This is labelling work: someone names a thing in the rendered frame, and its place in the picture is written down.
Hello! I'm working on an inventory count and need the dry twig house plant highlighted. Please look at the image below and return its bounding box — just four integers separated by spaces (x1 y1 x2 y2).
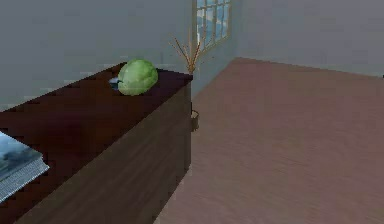
169 31 214 132

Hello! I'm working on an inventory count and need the green lettuce head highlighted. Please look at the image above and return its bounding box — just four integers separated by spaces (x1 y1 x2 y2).
117 58 159 97

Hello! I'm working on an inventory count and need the small blue white object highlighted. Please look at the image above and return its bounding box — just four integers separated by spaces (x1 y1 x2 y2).
108 77 121 92

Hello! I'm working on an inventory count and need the white framed window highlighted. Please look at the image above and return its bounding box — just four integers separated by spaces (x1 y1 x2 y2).
192 0 233 54

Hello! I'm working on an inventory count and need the dark brown wooden cabinet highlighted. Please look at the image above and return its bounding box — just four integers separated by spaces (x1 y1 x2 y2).
0 61 194 224

